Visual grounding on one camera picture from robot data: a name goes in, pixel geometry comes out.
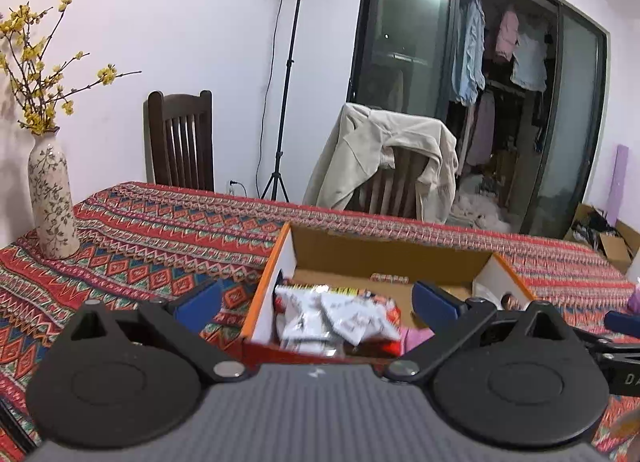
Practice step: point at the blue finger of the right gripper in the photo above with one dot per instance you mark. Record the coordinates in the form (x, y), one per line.
(622, 323)

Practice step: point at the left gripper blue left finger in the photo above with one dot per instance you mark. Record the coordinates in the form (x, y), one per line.
(196, 308)

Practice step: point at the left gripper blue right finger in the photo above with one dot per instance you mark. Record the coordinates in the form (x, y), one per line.
(434, 306)

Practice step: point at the orange anime spicy snack bag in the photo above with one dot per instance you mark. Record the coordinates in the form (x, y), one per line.
(380, 311)

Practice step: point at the pink snack packet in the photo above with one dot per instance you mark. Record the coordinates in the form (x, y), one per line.
(411, 338)

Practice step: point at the open cardboard box on floor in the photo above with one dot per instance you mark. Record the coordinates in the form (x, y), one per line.
(617, 243)

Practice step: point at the colourful patterned tablecloth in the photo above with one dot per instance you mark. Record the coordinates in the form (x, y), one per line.
(139, 240)

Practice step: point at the orange cardboard box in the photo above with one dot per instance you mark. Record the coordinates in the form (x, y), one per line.
(383, 267)

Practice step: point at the chair under jacket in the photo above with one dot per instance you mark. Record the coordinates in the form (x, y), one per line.
(391, 191)

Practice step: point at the purple rolled mat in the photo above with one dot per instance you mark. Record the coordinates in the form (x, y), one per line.
(616, 193)

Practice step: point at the beige jacket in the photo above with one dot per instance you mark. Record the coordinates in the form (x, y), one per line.
(363, 141)

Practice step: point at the floral ceramic vase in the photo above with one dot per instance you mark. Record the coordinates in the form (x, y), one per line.
(52, 203)

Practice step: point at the dark wooden chair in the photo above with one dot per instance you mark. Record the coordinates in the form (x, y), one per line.
(181, 137)

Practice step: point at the light blue hanging shirt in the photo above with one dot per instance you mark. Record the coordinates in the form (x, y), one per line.
(467, 78)

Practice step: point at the white hanging garment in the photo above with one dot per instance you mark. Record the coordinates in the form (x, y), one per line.
(529, 71)

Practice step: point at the pink hanging garment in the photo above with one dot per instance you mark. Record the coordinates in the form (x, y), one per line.
(507, 35)

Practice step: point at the yellow flower branches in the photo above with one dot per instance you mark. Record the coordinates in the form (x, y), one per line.
(38, 89)

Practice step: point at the black light stand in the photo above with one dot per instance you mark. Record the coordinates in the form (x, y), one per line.
(275, 184)

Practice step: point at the dark sliding door frame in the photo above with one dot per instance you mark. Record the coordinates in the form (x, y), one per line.
(524, 157)

